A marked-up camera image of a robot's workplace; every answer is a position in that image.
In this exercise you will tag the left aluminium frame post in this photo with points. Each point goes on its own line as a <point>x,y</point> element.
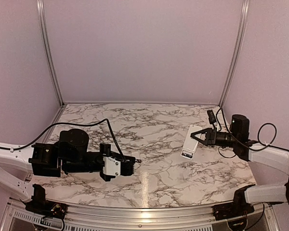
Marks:
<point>48,54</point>

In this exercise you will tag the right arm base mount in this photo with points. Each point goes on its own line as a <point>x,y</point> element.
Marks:
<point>231,210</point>

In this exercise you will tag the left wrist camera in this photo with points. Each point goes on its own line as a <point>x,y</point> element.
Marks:
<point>113,167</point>

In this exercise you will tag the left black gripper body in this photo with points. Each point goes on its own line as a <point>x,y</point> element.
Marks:
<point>106,147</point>

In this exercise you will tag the front aluminium rail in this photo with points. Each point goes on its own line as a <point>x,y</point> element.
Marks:
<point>98,218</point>

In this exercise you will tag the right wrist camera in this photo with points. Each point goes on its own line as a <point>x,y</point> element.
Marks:
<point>212,118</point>

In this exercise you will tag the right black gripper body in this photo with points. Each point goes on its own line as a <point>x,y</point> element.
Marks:
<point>213,133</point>

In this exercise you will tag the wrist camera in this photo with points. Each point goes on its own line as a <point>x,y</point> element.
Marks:
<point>113,167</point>
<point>212,118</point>

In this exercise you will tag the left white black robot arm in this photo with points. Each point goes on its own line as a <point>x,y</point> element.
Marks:
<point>68,155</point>

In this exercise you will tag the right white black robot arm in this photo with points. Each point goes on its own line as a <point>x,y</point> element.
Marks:
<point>237,138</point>

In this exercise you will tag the aluminium frame post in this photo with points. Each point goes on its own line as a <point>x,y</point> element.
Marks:
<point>48,54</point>
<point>237,49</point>

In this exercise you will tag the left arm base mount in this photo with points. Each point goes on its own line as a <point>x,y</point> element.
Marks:
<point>47,209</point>

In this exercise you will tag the white remote control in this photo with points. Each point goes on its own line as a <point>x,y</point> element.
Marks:
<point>190,144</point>

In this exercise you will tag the right aluminium frame post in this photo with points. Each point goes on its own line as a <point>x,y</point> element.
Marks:
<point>237,49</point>

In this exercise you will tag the white battery compartment cover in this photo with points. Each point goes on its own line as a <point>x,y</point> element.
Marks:
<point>136,155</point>

